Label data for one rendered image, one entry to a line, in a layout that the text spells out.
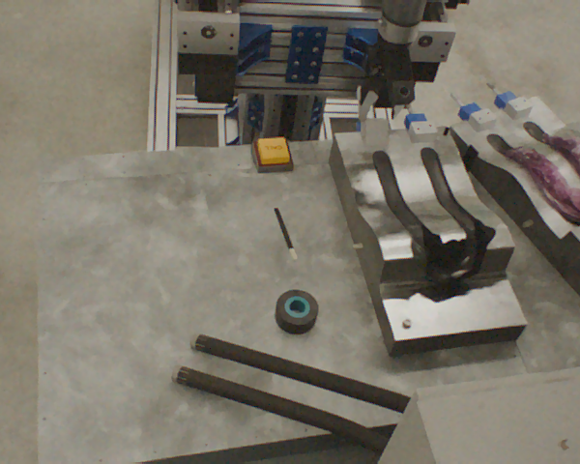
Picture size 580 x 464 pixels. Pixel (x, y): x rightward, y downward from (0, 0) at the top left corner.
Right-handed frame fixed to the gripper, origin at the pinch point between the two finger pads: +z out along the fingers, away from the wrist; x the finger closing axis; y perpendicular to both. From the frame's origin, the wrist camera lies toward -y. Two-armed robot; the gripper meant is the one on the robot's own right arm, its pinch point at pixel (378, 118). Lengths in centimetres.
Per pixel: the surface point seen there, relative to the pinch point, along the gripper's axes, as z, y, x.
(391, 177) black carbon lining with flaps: 6.4, -11.0, -1.0
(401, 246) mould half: 1.2, -32.5, 4.3
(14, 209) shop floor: 94, 64, 90
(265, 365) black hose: 9, -49, 32
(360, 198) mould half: 6.3, -16.2, 7.1
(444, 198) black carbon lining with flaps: 6.8, -17.6, -10.7
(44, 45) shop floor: 94, 148, 79
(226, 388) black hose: 10, -52, 40
